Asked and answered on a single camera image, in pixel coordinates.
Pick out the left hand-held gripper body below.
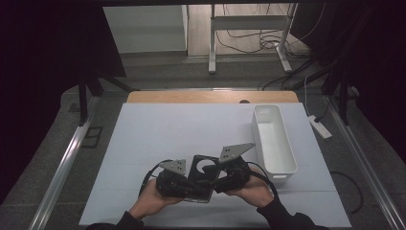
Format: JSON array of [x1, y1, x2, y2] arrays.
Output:
[[154, 158, 194, 199]]

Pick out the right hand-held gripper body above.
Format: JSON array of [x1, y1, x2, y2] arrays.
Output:
[[213, 142, 257, 195]]

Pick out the black phone case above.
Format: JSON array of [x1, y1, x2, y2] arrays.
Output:
[[183, 154, 222, 204]]

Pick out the person's left hand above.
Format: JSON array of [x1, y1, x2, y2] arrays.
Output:
[[128, 177, 185, 221]]

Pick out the person's right hand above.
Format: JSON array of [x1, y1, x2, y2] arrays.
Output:
[[223, 173, 275, 209]]

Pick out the dark floor outlet plate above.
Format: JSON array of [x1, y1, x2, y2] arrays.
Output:
[[80, 126, 104, 149]]

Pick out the white power strip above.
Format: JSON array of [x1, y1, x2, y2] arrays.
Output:
[[307, 114, 333, 140]]

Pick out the black stand legs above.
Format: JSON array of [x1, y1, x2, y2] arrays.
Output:
[[286, 57, 353, 127], [78, 74, 141, 127]]

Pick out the white cabinet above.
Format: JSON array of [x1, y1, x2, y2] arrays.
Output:
[[102, 4, 189, 55]]

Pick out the black curtain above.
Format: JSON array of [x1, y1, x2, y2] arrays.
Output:
[[0, 0, 127, 205], [289, 0, 406, 164]]

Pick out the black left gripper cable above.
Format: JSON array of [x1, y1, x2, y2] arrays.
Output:
[[138, 158, 174, 197]]

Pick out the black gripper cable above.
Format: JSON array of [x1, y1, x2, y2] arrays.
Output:
[[138, 158, 174, 197], [246, 161, 276, 199]]

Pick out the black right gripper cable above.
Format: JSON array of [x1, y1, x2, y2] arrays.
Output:
[[246, 161, 276, 199]]

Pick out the white power strip cable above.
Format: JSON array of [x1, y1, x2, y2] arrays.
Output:
[[303, 75, 312, 118]]

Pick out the black plug cable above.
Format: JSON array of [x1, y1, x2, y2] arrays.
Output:
[[313, 95, 330, 124]]

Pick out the metal floor rail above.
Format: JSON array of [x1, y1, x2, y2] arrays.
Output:
[[325, 95, 406, 230], [28, 95, 101, 230]]

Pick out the black floor cable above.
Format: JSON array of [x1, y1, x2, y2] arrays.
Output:
[[329, 171, 366, 215]]

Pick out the tangle of black cables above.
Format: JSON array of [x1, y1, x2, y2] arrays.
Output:
[[214, 3, 327, 60]]

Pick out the white desk frame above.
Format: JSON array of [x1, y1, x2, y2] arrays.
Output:
[[208, 3, 299, 76]]

